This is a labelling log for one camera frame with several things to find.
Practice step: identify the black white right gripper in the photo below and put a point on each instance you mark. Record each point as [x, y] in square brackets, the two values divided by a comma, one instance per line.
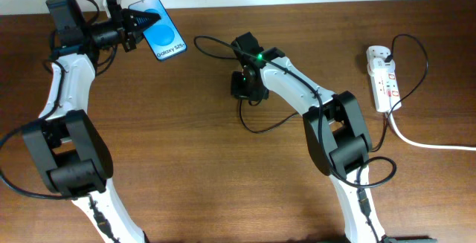
[237, 87]

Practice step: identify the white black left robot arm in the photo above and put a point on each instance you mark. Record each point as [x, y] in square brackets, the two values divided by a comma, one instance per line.
[71, 157]

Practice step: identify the white power strip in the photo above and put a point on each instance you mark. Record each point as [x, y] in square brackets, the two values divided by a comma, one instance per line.
[385, 89]

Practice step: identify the blue Galaxy smartphone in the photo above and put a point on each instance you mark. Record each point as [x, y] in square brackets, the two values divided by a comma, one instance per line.
[163, 37]

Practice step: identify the white charger plug adapter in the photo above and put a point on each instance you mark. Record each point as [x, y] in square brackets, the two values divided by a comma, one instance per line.
[378, 66]

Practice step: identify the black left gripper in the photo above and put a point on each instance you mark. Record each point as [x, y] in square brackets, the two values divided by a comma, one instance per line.
[124, 20]

